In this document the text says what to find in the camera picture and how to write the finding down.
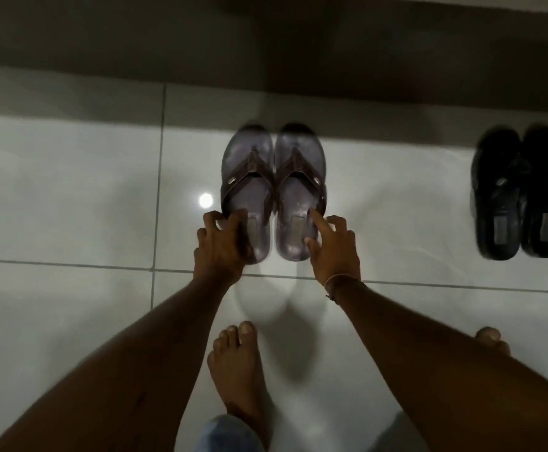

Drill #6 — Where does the person's left forearm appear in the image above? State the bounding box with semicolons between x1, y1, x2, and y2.
0;274;237;452

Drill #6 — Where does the brown strap sandal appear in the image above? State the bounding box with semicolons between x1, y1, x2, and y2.
220;124;275;265
274;123;328;262

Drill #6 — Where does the person's foot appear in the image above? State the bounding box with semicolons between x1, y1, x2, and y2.
474;327;511;356
207;321;274;449

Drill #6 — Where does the person's right hand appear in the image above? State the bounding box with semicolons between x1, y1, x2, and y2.
304;209;362;288

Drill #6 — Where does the thin thread bracelet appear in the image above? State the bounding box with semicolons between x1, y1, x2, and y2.
325;273;362;304

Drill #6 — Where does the person's right foot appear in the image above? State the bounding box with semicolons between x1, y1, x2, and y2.
474;327;511;356

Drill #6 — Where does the light blue jeans leg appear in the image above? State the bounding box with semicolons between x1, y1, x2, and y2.
195;414;266;452

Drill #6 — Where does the person's left foot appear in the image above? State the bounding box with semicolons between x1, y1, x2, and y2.
207;321;274;449

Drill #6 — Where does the person's right forearm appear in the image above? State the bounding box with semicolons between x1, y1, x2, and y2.
329;277;548;452

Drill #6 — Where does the person's left hand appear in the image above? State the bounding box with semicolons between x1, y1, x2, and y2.
193;209;255;287

